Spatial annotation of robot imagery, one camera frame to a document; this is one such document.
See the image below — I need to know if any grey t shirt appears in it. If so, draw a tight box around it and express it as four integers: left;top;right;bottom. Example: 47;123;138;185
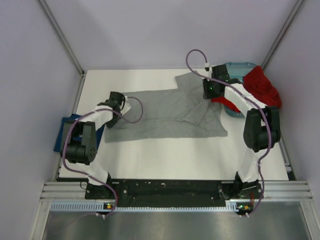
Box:
104;73;228;143

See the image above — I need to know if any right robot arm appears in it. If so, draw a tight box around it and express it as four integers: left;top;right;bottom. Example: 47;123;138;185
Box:
202;64;281;198

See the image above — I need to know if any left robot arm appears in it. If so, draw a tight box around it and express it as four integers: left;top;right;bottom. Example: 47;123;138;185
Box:
60;91;131;199

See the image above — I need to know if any teal plastic basket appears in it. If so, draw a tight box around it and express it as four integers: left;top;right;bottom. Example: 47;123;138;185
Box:
223;62;257;119

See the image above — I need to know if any dark red t shirt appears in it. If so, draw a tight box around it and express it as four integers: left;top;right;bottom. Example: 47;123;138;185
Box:
243;66;282;109

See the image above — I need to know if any folded blue t shirt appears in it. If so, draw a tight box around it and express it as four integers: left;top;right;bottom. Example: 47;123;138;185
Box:
53;113;105;153

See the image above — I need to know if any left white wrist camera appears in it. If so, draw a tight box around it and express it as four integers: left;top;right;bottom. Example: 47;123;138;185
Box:
120;96;132;116

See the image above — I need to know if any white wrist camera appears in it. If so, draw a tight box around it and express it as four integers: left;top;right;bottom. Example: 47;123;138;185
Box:
120;96;132;116
204;62;215;78

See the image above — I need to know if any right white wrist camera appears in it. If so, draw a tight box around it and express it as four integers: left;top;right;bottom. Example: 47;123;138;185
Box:
204;62;215;78

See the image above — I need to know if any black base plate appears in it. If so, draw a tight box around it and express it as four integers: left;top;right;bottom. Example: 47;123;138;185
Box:
84;178;262;208

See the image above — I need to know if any aluminium frame rail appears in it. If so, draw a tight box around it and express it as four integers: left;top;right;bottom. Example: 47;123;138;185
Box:
40;181;313;202

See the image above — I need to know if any left aluminium corner post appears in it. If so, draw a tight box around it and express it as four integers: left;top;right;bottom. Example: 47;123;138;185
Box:
37;0;85;76

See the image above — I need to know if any aluminium corner post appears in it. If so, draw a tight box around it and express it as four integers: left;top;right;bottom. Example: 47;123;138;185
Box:
260;0;307;70
37;0;85;76

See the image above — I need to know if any right aluminium corner post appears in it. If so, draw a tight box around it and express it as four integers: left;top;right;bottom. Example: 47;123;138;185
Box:
260;0;307;70

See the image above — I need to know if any grey slotted cable duct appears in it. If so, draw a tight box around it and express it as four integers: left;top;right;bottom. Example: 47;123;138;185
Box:
50;201;239;213

